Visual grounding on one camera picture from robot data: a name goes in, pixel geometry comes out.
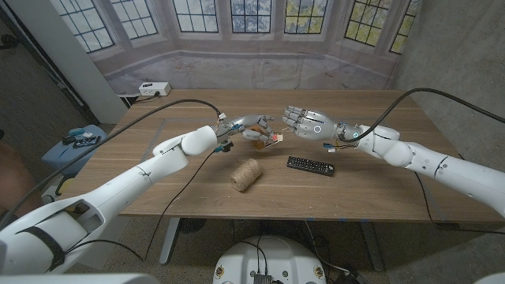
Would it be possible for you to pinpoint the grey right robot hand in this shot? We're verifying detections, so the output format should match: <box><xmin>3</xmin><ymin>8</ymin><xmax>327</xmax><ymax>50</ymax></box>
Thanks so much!
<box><xmin>281</xmin><ymin>105</ymin><xmax>363</xmax><ymax>149</ymax></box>

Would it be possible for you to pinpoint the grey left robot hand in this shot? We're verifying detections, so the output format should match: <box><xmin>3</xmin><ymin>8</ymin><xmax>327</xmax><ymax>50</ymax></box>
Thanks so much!
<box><xmin>215</xmin><ymin>114</ymin><xmax>283</xmax><ymax>149</ymax></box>

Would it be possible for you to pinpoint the red and white match box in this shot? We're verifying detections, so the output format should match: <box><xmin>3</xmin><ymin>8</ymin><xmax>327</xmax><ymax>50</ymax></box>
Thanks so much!
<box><xmin>263</xmin><ymin>133</ymin><xmax>285</xmax><ymax>149</ymax></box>

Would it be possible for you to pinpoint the orange wooden block with holes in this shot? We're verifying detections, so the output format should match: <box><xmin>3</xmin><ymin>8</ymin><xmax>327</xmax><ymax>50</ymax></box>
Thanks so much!
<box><xmin>250</xmin><ymin>125</ymin><xmax>270</xmax><ymax>151</ymax></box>

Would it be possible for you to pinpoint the black remote control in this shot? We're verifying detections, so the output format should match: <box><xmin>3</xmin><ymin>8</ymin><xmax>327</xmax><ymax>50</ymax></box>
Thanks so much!
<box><xmin>286</xmin><ymin>155</ymin><xmax>336</xmax><ymax>178</ymax></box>

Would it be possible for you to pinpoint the jute twine spool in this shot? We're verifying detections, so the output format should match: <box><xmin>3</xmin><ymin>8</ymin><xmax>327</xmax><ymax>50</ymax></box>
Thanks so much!
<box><xmin>229</xmin><ymin>159</ymin><xmax>264</xmax><ymax>193</ymax></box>

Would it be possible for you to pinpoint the printed window backdrop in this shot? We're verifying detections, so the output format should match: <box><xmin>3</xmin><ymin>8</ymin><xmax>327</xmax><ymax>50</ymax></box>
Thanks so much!
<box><xmin>49</xmin><ymin>0</ymin><xmax>421</xmax><ymax>95</ymax></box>

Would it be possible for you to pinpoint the white power strip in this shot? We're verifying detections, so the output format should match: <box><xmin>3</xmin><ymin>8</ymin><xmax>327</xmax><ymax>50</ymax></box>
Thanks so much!
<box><xmin>137</xmin><ymin>81</ymin><xmax>172</xmax><ymax>98</ymax></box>

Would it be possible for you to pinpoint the black round floor fan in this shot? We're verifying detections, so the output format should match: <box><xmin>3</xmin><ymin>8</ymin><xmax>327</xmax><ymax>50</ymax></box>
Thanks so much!
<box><xmin>179</xmin><ymin>218</ymin><xmax>208</xmax><ymax>234</ymax></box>

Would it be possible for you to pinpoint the white table leg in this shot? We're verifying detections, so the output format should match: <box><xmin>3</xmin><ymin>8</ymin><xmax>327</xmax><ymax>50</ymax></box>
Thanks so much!
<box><xmin>159</xmin><ymin>217</ymin><xmax>182</xmax><ymax>266</ymax></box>
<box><xmin>358</xmin><ymin>221</ymin><xmax>386</xmax><ymax>273</ymax></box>

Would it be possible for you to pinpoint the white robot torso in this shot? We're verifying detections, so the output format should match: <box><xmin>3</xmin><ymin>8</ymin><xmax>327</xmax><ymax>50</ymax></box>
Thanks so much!
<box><xmin>212</xmin><ymin>235</ymin><xmax>327</xmax><ymax>284</ymax></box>

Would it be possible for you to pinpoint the black flat device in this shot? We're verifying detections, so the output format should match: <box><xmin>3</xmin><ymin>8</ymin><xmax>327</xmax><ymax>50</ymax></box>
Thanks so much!
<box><xmin>73</xmin><ymin>136</ymin><xmax>102</xmax><ymax>150</ymax></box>

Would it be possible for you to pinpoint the blue padded stool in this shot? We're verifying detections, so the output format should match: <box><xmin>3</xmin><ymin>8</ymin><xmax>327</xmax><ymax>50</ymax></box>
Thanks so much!
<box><xmin>41</xmin><ymin>124</ymin><xmax>108</xmax><ymax>178</ymax></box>

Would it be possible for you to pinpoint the yellow round object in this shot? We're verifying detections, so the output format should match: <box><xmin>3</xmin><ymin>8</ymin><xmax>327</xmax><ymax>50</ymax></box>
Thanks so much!
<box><xmin>58</xmin><ymin>177</ymin><xmax>75</xmax><ymax>195</ymax></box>

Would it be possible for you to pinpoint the person's bare leg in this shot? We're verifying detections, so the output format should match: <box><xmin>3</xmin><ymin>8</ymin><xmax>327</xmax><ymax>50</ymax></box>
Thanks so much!
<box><xmin>0</xmin><ymin>141</ymin><xmax>43</xmax><ymax>216</ymax></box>

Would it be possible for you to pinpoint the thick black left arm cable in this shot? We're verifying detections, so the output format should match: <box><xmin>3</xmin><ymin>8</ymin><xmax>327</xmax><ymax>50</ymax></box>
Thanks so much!
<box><xmin>0</xmin><ymin>98</ymin><xmax>223</xmax><ymax>230</ymax></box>

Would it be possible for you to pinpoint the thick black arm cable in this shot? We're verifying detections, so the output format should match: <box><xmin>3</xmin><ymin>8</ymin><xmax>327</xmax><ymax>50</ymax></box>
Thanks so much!
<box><xmin>341</xmin><ymin>87</ymin><xmax>505</xmax><ymax>143</ymax></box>
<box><xmin>0</xmin><ymin>98</ymin><xmax>223</xmax><ymax>230</ymax></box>

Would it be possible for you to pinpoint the black power strip cord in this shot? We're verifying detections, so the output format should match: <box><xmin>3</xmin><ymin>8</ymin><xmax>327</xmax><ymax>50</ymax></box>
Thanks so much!
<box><xmin>128</xmin><ymin>91</ymin><xmax>162</xmax><ymax>106</ymax></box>

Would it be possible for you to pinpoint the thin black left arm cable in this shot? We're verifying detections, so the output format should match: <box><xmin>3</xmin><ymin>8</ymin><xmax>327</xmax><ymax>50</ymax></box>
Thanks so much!
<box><xmin>65</xmin><ymin>151</ymin><xmax>217</xmax><ymax>263</ymax></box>

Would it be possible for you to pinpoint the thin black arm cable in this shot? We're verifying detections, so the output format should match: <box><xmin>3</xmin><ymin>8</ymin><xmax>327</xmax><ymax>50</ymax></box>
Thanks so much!
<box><xmin>65</xmin><ymin>151</ymin><xmax>217</xmax><ymax>263</ymax></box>
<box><xmin>412</xmin><ymin>171</ymin><xmax>505</xmax><ymax>237</ymax></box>

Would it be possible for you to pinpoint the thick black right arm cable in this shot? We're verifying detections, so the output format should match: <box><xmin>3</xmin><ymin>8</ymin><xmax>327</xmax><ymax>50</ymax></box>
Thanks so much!
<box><xmin>341</xmin><ymin>87</ymin><xmax>505</xmax><ymax>143</ymax></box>

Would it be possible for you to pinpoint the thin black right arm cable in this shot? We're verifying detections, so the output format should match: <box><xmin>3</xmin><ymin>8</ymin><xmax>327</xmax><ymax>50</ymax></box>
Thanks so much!
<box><xmin>412</xmin><ymin>171</ymin><xmax>505</xmax><ymax>237</ymax></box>

